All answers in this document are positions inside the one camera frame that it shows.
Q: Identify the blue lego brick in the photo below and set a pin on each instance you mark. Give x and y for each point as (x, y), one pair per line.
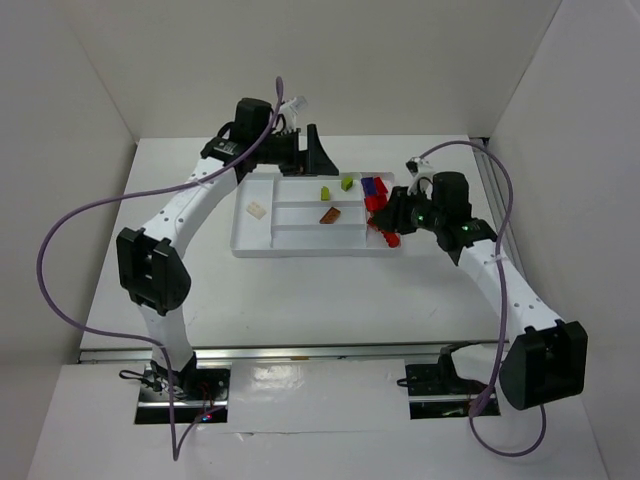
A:
(369, 187)

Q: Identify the brown lego plate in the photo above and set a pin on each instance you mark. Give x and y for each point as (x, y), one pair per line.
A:
(330, 216)

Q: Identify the white compartment tray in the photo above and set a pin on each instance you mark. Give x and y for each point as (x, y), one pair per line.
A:
(291, 227)

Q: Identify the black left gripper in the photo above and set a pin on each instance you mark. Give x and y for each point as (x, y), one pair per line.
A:
(302, 154)

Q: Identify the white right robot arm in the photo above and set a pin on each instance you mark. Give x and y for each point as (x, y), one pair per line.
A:
(546, 360)

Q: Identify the aluminium rail right side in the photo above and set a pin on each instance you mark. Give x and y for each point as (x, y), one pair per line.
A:
(495, 200)

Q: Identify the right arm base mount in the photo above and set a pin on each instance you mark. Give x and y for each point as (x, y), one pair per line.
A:
(435, 390)

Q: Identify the aluminium rail front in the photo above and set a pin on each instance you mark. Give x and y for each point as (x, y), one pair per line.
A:
(226, 355)

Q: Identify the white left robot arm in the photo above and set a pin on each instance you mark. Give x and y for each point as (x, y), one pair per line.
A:
(150, 258)

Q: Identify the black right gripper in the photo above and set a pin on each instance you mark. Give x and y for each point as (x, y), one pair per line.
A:
(396, 211)

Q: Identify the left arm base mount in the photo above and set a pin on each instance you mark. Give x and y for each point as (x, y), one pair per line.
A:
(206, 399)

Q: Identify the aluminium rail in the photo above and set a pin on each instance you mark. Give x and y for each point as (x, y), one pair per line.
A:
(495, 200)
(226, 355)

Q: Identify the white lego brick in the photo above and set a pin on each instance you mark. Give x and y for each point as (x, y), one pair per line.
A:
(256, 210)

